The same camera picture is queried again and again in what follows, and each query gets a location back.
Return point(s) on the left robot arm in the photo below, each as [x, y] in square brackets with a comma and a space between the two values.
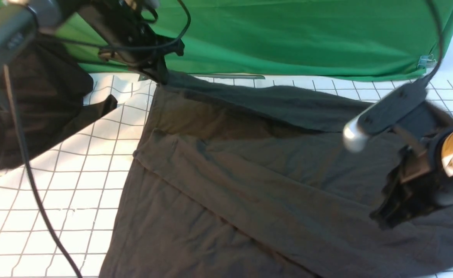
[21, 21]

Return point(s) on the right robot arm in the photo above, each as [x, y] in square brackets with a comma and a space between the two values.
[445, 195]

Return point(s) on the metal binder clip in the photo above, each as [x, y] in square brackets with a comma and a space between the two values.
[426, 62]

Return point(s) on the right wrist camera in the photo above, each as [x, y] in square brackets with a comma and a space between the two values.
[382, 115]

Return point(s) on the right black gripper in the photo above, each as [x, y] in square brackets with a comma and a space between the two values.
[412, 188]

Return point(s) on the white grid table cloth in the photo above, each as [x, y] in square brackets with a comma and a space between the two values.
[80, 180]

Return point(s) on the green backdrop cloth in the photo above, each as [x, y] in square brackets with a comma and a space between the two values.
[363, 40]

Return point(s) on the gray long-sleeve top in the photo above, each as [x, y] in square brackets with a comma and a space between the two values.
[240, 182]

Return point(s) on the black cloth pile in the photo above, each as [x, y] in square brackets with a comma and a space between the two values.
[49, 87]

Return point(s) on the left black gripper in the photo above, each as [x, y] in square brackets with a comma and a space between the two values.
[125, 26]

